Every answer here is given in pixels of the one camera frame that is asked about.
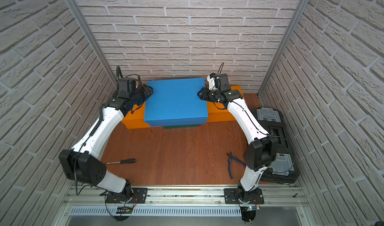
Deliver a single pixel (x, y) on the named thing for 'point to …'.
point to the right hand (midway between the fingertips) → (201, 94)
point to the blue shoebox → (175, 102)
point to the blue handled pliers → (230, 166)
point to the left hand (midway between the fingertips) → (155, 87)
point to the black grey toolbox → (285, 169)
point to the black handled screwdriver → (129, 160)
